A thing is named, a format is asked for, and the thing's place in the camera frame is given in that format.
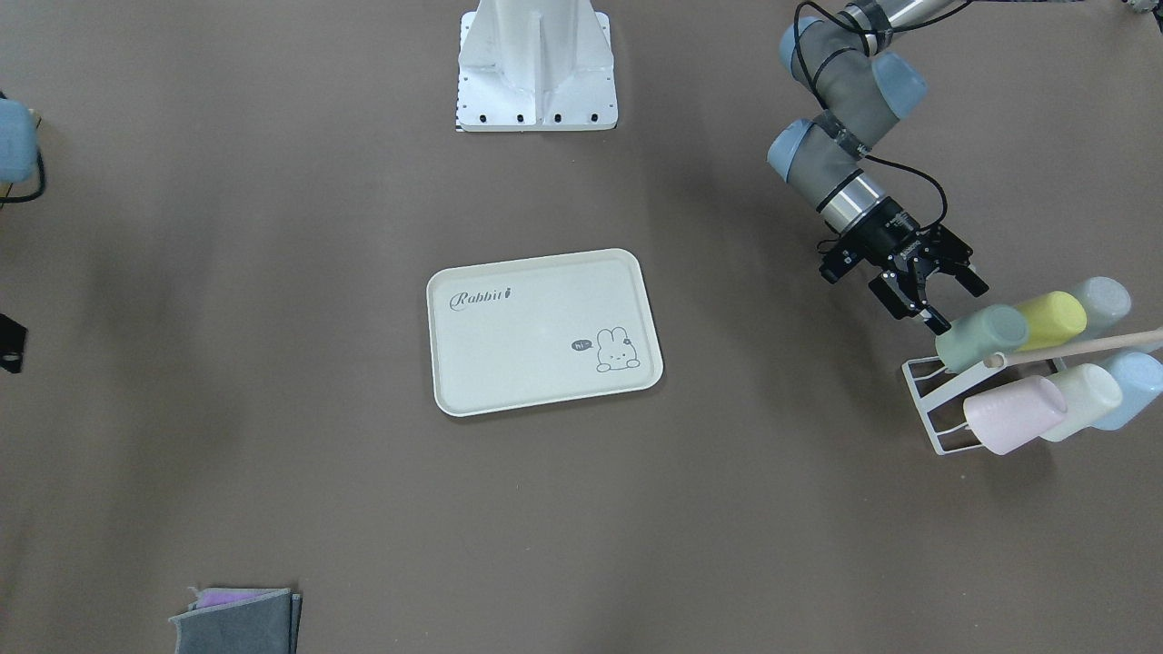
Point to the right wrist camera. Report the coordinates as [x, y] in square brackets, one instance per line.
[13, 343]

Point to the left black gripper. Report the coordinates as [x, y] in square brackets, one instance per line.
[882, 231]

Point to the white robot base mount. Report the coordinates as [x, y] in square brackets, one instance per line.
[535, 66]

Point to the grey-blue cup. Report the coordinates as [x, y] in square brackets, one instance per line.
[1105, 302]

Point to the grey folded cloth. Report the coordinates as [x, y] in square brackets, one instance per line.
[269, 624]

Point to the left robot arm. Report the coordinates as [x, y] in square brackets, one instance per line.
[863, 89]

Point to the green cup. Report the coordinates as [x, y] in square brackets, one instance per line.
[972, 338]

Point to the white wire cup rack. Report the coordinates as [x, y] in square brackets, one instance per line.
[932, 392]

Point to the purple cloth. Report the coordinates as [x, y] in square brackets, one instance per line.
[207, 597]

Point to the light blue cup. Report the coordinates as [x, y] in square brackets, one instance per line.
[1139, 376]

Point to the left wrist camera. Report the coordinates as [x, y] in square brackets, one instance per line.
[840, 257]

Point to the cream white cup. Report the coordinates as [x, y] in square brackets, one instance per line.
[1090, 392]

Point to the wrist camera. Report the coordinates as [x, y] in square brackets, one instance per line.
[13, 343]
[840, 257]

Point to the cream rabbit tray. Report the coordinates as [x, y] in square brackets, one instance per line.
[536, 331]

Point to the yellow cup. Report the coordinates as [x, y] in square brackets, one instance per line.
[1054, 318]

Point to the pink cup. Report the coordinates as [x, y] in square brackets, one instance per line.
[1002, 419]

